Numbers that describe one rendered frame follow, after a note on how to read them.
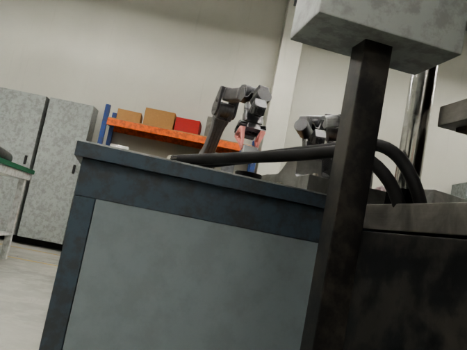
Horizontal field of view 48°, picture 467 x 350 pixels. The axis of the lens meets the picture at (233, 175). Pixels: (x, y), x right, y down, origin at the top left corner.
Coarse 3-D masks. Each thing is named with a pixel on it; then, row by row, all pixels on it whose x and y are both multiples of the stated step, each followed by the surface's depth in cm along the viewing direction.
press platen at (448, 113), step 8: (448, 104) 120; (456, 104) 117; (464, 104) 114; (440, 112) 122; (448, 112) 119; (456, 112) 116; (464, 112) 113; (440, 120) 121; (448, 120) 118; (456, 120) 115; (464, 120) 113; (448, 128) 122
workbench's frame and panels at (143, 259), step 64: (128, 192) 124; (192, 192) 128; (256, 192) 130; (64, 256) 120; (128, 256) 124; (192, 256) 127; (256, 256) 131; (64, 320) 119; (128, 320) 123; (192, 320) 126; (256, 320) 130
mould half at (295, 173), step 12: (288, 168) 166; (300, 168) 160; (312, 168) 161; (276, 180) 177; (288, 180) 164; (300, 180) 153; (312, 180) 147; (324, 180) 148; (324, 192) 148; (372, 192) 151; (384, 192) 152
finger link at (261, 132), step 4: (248, 124) 182; (252, 124) 182; (248, 128) 182; (252, 128) 182; (256, 128) 182; (260, 128) 183; (256, 132) 184; (260, 132) 182; (264, 132) 182; (256, 136) 186; (260, 136) 182; (256, 140) 185; (260, 140) 181; (256, 144) 185
